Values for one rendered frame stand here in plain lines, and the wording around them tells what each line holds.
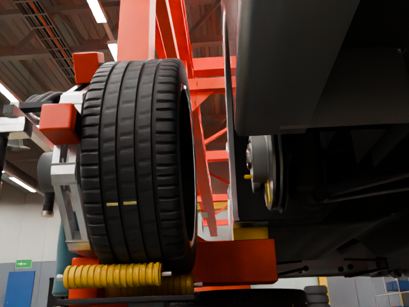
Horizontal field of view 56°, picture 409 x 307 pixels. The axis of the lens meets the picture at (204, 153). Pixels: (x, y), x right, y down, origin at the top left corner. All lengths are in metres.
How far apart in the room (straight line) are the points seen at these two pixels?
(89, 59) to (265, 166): 0.60
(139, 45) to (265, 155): 1.09
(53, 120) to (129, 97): 0.18
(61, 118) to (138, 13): 1.27
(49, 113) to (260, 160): 0.57
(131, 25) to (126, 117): 1.20
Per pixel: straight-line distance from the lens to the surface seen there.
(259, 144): 1.13
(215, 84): 4.15
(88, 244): 1.09
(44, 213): 1.47
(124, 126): 0.94
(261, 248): 1.56
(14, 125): 1.22
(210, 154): 7.61
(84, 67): 1.21
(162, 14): 3.27
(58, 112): 0.97
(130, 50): 2.00
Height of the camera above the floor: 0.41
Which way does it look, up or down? 23 degrees up
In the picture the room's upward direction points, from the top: 2 degrees counter-clockwise
